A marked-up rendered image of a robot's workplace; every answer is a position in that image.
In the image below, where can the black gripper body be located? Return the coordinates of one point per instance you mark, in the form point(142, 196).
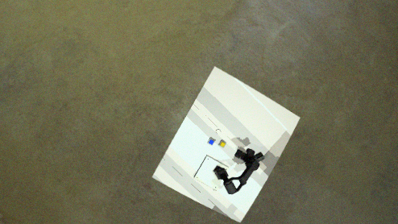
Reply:
point(239, 154)

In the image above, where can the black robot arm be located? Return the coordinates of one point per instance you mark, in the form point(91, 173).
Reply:
point(252, 164)

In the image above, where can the blue button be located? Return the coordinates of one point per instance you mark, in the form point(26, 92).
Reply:
point(211, 142)

